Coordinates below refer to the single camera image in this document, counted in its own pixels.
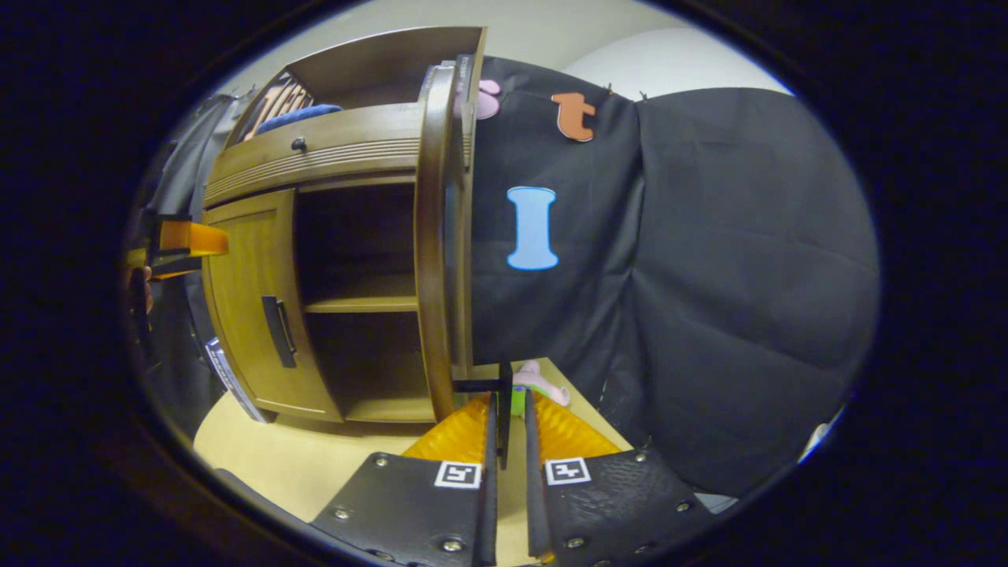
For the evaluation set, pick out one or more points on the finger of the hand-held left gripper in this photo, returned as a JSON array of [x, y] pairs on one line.
[[189, 240]]

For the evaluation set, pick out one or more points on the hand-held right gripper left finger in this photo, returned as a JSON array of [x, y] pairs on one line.
[[489, 512]]

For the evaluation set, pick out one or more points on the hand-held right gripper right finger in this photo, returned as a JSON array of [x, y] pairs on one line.
[[535, 512]]

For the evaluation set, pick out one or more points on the wooden shoe cabinet door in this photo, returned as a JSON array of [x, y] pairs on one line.
[[244, 276], [433, 236]]

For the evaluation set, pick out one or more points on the wooden double-door shoe cabinet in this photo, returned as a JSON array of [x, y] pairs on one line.
[[370, 67]]

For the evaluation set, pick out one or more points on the wooden cabinet drawer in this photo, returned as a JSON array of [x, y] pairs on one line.
[[331, 153]]

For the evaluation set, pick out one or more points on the pink and green plush toy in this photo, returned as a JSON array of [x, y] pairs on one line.
[[543, 382]]

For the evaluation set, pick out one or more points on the black drawer knob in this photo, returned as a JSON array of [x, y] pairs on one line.
[[298, 145]]

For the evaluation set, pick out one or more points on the white printed card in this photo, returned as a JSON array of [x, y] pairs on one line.
[[232, 382]]

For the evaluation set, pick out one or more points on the blue folded towel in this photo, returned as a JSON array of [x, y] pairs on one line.
[[303, 114]]

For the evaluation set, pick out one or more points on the wooden inner shelf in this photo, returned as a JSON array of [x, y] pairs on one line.
[[370, 304]]

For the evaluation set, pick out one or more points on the black backdrop cloth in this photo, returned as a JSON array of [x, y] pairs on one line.
[[709, 276]]

